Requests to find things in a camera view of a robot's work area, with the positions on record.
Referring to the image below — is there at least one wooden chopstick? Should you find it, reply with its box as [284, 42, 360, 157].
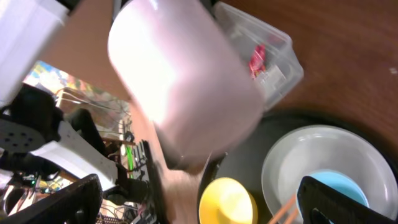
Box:
[268, 195, 297, 224]
[284, 208, 299, 224]

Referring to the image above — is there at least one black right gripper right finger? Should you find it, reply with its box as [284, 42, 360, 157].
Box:
[297, 176, 397, 224]

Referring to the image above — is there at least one pink plastic cup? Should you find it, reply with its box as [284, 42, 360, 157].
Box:
[108, 0, 264, 164]

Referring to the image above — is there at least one yellow plastic bowl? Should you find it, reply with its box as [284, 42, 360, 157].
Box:
[198, 177, 258, 224]

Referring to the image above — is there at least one clear plastic waste bin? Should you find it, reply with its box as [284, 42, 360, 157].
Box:
[214, 2, 303, 110]

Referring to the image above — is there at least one grey round plate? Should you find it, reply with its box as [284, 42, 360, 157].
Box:
[261, 125, 397, 220]

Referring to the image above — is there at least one round black tray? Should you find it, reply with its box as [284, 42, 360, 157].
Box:
[197, 110, 397, 223]

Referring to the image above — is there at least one light blue plastic cup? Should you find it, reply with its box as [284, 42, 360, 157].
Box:
[302, 170, 369, 208]

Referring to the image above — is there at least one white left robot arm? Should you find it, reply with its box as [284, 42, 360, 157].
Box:
[1, 0, 149, 205]

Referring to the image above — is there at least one red snack wrapper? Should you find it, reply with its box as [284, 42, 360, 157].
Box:
[248, 44, 266, 79]

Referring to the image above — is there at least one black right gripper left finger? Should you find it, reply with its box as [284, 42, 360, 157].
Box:
[1, 174, 103, 224]

